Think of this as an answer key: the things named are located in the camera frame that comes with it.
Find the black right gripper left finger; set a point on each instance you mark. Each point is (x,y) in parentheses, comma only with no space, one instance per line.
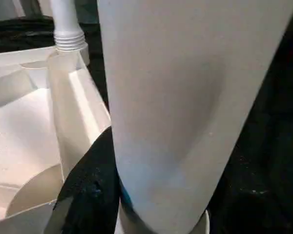
(88,195)

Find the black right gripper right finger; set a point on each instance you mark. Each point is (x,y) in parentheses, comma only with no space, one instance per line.
(244,209)

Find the white plastic table top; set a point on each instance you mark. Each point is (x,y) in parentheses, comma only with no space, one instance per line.
(27,122)

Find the white plastic table leg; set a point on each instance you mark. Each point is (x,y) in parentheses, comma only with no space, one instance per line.
(185,97)
(66,24)

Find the black table mat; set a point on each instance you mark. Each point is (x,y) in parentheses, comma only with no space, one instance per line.
(271,122)

